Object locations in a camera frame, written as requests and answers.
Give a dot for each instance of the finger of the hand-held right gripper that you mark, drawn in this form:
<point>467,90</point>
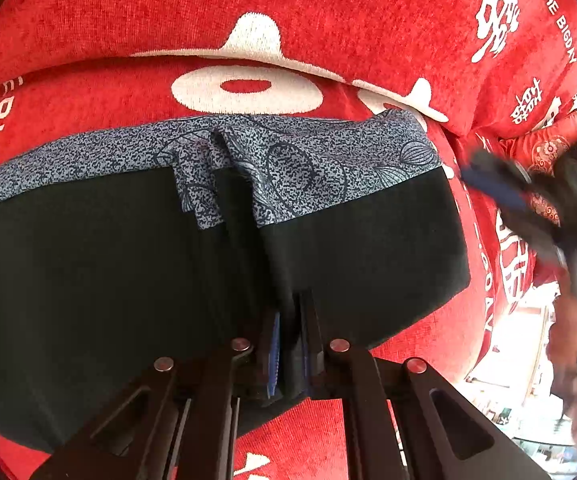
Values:
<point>528,235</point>
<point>498,191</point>

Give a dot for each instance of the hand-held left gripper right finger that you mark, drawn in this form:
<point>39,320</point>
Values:
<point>309,355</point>

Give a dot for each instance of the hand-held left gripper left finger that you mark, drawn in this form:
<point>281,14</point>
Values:
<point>271,360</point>

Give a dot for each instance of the black pants with blue trim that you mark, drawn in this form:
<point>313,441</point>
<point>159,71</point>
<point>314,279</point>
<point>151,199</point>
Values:
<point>93,260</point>

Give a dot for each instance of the red embroidered cushion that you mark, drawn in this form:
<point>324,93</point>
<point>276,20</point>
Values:
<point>543,152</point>

